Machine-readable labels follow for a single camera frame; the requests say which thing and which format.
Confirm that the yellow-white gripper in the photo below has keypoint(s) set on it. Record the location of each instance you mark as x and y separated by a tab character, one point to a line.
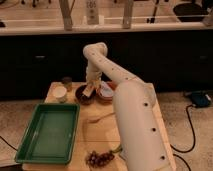
90	87

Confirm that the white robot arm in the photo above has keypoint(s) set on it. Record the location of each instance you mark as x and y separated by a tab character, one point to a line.
133	102

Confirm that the white cloth in bowl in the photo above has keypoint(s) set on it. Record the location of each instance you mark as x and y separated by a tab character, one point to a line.
105	90

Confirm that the orange bowl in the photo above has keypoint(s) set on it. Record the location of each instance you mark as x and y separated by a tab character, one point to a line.
103	99

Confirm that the dark purple bowl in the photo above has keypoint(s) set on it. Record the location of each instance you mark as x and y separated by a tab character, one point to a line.
83	99

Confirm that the small glass jar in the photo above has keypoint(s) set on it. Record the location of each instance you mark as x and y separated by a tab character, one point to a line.
67	82

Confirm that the white cup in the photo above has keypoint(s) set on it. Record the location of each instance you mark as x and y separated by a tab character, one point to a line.
60	93

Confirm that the wooden spoon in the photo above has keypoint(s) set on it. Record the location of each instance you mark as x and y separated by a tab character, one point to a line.
97	119

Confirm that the green vegetable stalk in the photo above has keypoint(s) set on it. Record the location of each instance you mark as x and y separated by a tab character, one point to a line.
117	149

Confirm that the green plastic tray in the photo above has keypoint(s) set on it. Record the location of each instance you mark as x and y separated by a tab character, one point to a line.
50	135

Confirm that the bunch of purple grapes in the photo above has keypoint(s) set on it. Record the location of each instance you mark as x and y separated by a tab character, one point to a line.
96	160

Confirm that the dark blue floor device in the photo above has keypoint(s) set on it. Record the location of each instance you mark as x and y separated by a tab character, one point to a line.
200	99

